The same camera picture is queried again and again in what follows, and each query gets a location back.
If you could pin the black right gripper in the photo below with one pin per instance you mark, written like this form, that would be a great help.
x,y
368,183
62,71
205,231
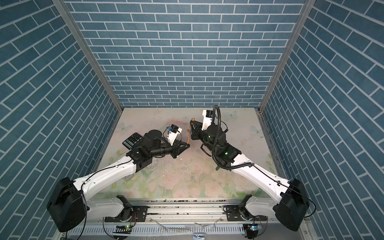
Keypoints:
x,y
196,133

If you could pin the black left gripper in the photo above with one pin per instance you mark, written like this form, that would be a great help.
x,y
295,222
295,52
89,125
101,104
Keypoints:
x,y
175,148

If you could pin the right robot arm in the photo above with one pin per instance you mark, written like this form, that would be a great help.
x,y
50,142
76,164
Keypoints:
x,y
290,201

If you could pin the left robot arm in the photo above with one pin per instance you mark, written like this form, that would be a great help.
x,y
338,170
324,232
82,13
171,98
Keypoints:
x,y
70,202

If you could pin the black calculator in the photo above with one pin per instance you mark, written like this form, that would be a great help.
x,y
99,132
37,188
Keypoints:
x,y
132,141

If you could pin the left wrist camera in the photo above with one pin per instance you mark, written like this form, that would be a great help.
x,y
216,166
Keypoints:
x,y
172,132

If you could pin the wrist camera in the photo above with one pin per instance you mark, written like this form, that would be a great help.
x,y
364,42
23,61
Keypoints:
x,y
172,132
207,119

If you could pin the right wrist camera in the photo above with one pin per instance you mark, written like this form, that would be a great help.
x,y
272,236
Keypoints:
x,y
207,119

